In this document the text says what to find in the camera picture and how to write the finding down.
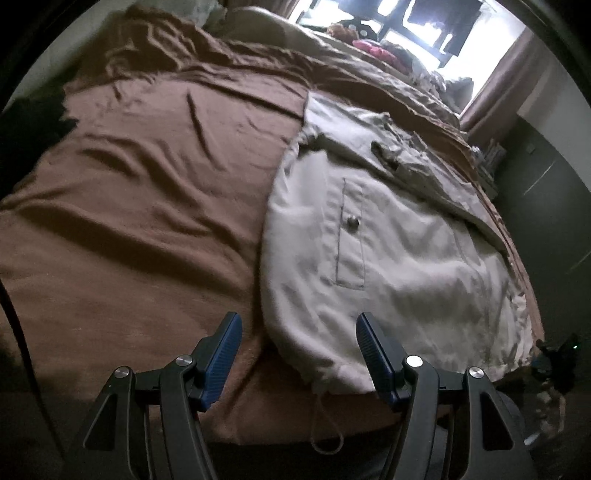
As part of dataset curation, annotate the black cable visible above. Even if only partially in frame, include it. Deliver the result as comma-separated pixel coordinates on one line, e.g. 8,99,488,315
0,272,65,462

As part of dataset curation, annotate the row of books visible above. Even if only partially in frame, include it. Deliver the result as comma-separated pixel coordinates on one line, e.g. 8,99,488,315
480,138,506,169

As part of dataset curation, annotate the white nightstand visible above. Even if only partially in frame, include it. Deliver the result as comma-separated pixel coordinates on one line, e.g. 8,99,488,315
475,161,502,199

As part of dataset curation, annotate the white jacket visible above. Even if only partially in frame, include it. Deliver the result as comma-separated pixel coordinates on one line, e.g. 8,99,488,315
259,90,532,455

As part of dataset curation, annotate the beige curtain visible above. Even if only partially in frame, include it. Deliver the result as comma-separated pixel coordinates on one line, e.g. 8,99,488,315
462,28,550,134

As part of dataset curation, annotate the white pillow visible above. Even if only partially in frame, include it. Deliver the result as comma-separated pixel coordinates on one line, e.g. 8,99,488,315
182,0,232,26

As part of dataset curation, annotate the black hanging garment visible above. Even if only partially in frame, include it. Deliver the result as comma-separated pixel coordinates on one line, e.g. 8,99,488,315
438,0,483,57

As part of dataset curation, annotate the black hanging coat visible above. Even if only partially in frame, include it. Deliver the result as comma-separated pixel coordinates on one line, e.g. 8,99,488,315
404,0,444,26

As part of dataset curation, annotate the beige duvet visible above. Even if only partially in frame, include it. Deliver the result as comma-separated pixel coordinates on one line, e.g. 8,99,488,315
226,7,472,134

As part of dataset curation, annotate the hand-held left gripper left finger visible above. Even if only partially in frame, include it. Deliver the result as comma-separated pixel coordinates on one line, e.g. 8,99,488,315
76,311,243,480

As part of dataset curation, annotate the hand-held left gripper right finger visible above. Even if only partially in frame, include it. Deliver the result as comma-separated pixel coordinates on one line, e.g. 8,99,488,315
356,311,539,480

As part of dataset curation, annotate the bed with brown sheet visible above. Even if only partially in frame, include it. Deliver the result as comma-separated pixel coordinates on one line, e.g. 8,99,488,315
0,9,546,444

